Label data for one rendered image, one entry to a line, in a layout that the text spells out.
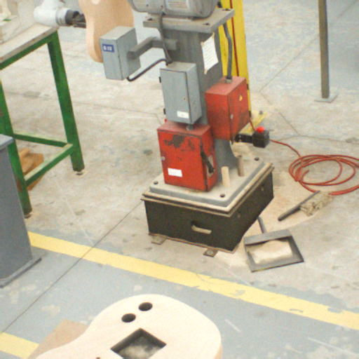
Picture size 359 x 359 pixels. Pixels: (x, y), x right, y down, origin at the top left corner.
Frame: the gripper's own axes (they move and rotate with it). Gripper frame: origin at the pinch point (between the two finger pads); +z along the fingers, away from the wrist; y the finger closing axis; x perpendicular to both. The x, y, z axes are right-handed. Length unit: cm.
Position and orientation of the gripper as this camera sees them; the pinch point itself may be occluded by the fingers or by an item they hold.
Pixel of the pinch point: (104, 21)
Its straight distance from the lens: 415.9
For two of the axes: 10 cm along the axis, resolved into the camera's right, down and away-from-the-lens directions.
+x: -1.7, -7.9, -5.9
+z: 8.6, 1.7, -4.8
